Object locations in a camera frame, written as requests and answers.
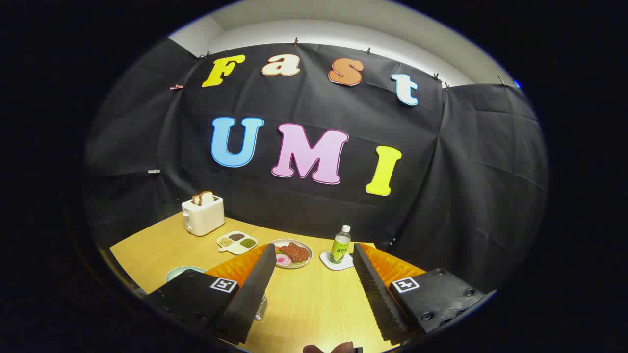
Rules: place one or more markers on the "pale beans pile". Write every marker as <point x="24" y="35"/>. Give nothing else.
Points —
<point x="225" y="241"/>

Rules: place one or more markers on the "white square coaster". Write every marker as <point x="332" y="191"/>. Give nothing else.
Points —
<point x="326" y="262"/>

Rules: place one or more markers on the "green beans pile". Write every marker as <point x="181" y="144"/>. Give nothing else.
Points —
<point x="248" y="242"/>

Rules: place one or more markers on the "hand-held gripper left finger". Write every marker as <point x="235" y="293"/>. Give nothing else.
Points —
<point x="255" y="289"/>

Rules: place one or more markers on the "dark beans pile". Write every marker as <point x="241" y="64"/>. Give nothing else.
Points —
<point x="236" y="237"/>

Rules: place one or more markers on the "pink round food slice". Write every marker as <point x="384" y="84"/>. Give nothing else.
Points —
<point x="283" y="259"/>

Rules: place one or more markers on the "white plate with food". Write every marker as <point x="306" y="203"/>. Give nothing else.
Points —
<point x="304" y="262"/>

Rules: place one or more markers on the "white divided condiment dish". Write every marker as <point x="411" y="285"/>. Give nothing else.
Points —
<point x="239" y="248"/>

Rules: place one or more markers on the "cream white toaster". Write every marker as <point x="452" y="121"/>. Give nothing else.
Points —
<point x="203" y="218"/>

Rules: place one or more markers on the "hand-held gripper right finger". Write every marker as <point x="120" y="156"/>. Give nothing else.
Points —
<point x="375" y="294"/>

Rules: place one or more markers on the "red meat piece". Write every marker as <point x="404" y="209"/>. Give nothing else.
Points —
<point x="296" y="252"/>

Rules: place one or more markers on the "green label drink bottle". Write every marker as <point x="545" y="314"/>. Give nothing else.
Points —
<point x="339" y="247"/>

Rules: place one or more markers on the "pale green plate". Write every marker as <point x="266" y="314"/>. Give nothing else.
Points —
<point x="179" y="272"/>

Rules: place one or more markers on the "black backdrop cloth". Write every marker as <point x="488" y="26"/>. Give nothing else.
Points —
<point x="441" y="196"/>

